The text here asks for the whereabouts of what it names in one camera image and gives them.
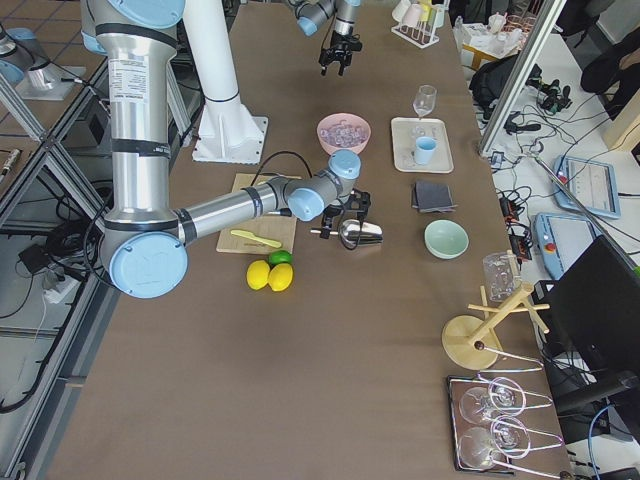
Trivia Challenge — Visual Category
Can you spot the left yellow lemon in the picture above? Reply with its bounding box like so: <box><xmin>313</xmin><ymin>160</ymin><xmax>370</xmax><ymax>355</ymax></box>
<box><xmin>246</xmin><ymin>260</ymin><xmax>271</xmax><ymax>290</ymax></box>

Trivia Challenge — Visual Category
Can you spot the green bowl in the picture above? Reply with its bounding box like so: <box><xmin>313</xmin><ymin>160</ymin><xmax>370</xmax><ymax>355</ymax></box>
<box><xmin>424</xmin><ymin>219</ymin><xmax>469</xmax><ymax>260</ymax></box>

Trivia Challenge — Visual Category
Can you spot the upper lying wine glass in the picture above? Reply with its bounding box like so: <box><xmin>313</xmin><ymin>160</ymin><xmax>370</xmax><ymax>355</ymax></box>
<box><xmin>458</xmin><ymin>377</ymin><xmax>553</xmax><ymax>425</ymax></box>

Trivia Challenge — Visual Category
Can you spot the wooden cutting board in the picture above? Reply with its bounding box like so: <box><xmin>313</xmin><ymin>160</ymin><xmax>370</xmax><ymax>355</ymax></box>
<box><xmin>215</xmin><ymin>172</ymin><xmax>303</xmax><ymax>254</ymax></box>

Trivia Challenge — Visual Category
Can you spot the dark grey folded cloth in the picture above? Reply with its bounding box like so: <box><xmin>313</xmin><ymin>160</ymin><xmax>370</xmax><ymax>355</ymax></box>
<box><xmin>411</xmin><ymin>180</ymin><xmax>457</xmax><ymax>213</ymax></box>

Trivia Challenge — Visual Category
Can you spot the blue cup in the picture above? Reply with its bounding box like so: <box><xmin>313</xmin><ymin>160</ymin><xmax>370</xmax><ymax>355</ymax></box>
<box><xmin>413</xmin><ymin>136</ymin><xmax>437</xmax><ymax>165</ymax></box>

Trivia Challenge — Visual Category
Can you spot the lower lying wine glass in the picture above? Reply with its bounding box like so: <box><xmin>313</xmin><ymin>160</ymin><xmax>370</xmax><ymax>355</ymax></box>
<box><xmin>457</xmin><ymin>416</ymin><xmax>564</xmax><ymax>469</ymax></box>

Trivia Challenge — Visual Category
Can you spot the standing wine glass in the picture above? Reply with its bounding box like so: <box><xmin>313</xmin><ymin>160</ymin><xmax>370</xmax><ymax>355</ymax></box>
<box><xmin>413</xmin><ymin>85</ymin><xmax>437</xmax><ymax>119</ymax></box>

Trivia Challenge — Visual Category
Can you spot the pile of clear ice cubes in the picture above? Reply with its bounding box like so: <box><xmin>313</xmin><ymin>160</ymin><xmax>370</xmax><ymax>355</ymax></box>
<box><xmin>319</xmin><ymin>120</ymin><xmax>369</xmax><ymax>148</ymax></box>

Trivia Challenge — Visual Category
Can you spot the pink bowl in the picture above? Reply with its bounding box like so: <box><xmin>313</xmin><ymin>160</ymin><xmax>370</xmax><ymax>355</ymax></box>
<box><xmin>316</xmin><ymin>113</ymin><xmax>371</xmax><ymax>154</ymax></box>

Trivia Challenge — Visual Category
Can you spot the pink cup on rack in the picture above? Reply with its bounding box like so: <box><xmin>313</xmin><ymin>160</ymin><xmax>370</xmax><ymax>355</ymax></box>
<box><xmin>395</xmin><ymin>3</ymin><xmax>422</xmax><ymax>28</ymax></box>

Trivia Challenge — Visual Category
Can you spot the right yellow lemon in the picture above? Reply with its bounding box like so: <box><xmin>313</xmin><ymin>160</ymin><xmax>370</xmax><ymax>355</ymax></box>
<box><xmin>268</xmin><ymin>263</ymin><xmax>294</xmax><ymax>292</ymax></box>

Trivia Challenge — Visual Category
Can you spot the black backpack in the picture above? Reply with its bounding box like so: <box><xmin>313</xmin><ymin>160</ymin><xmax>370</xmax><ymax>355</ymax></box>
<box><xmin>469</xmin><ymin>54</ymin><xmax>519</xmax><ymax>122</ymax></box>

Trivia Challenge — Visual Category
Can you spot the black tray with glasses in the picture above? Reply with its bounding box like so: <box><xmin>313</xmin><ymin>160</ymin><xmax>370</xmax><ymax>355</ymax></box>
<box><xmin>446</xmin><ymin>376</ymin><xmax>515</xmax><ymax>478</ymax></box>

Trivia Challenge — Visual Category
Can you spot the black monitor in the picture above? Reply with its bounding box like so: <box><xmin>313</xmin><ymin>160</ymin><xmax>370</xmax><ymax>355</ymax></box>
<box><xmin>533</xmin><ymin>236</ymin><xmax>639</xmax><ymax>423</ymax></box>

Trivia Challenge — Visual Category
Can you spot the wooden mug tree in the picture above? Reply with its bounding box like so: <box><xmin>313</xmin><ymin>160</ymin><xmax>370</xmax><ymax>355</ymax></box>
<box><xmin>441</xmin><ymin>280</ymin><xmax>549</xmax><ymax>371</ymax></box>

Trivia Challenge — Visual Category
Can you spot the person in dark jacket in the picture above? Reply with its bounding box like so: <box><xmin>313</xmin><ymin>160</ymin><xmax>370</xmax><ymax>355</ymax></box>
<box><xmin>580</xmin><ymin>31</ymin><xmax>639</xmax><ymax>97</ymax></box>

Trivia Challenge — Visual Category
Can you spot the green lime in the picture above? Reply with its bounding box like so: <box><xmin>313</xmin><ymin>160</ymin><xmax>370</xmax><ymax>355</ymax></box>
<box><xmin>268</xmin><ymin>250</ymin><xmax>292</xmax><ymax>266</ymax></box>

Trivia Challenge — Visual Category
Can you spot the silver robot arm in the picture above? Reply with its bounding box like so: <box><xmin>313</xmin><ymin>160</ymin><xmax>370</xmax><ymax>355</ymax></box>
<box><xmin>285</xmin><ymin>0</ymin><xmax>362</xmax><ymax>76</ymax></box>
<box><xmin>81</xmin><ymin>1</ymin><xmax>361</xmax><ymax>299</ymax></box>

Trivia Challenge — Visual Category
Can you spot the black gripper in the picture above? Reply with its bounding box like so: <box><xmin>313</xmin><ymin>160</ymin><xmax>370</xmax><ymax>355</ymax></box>
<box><xmin>319</xmin><ymin>31</ymin><xmax>362</xmax><ymax>76</ymax></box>
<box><xmin>319</xmin><ymin>189</ymin><xmax>371</xmax><ymax>239</ymax></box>

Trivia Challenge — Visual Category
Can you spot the white column with base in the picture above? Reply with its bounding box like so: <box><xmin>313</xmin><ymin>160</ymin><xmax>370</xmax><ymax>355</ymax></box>
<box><xmin>183</xmin><ymin>0</ymin><xmax>268</xmax><ymax>165</ymax></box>

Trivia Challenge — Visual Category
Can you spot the white cup rack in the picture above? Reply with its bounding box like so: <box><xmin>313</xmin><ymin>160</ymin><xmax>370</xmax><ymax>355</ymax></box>
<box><xmin>391</xmin><ymin>0</ymin><xmax>450</xmax><ymax>49</ymax></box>

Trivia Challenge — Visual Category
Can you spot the metal ice scoop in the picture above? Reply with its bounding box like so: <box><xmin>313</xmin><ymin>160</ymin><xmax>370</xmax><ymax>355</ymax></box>
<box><xmin>310</xmin><ymin>219</ymin><xmax>383</xmax><ymax>250</ymax></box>

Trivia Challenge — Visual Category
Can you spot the aluminium frame post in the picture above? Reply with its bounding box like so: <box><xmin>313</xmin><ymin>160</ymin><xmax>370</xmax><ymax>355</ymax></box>
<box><xmin>478</xmin><ymin>0</ymin><xmax>566</xmax><ymax>157</ymax></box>

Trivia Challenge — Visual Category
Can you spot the lower blue teach pendant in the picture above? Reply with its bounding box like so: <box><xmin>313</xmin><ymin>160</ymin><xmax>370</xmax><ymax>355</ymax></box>
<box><xmin>533</xmin><ymin>213</ymin><xmax>600</xmax><ymax>280</ymax></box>

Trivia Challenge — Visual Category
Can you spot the cream serving tray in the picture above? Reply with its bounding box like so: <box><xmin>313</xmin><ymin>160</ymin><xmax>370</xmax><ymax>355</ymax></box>
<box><xmin>391</xmin><ymin>117</ymin><xmax>454</xmax><ymax>174</ymax></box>

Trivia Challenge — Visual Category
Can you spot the upper blue teach pendant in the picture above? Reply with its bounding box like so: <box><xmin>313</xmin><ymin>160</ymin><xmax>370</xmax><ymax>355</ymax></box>
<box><xmin>553</xmin><ymin>156</ymin><xmax>621</xmax><ymax>219</ymax></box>

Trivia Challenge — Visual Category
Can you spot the lying wine glass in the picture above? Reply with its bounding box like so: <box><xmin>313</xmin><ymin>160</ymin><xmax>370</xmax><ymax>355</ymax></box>
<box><xmin>458</xmin><ymin>377</ymin><xmax>553</xmax><ymax>425</ymax></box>
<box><xmin>457</xmin><ymin>416</ymin><xmax>564</xmax><ymax>469</ymax></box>

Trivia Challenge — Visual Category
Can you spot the glass mug on tree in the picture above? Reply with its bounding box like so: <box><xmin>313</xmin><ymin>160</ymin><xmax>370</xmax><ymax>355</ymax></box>
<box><xmin>483</xmin><ymin>251</ymin><xmax>521</xmax><ymax>302</ymax></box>

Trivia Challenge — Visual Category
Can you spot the yellow lemon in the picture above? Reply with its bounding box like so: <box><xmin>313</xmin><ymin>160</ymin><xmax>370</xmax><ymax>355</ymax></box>
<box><xmin>246</xmin><ymin>260</ymin><xmax>271</xmax><ymax>290</ymax></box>
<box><xmin>268</xmin><ymin>263</ymin><xmax>294</xmax><ymax>292</ymax></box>

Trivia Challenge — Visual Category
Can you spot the blue teach pendant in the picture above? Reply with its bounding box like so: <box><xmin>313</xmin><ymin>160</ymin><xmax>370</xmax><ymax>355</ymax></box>
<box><xmin>533</xmin><ymin>213</ymin><xmax>600</xmax><ymax>280</ymax></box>
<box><xmin>553</xmin><ymin>156</ymin><xmax>621</xmax><ymax>219</ymax></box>

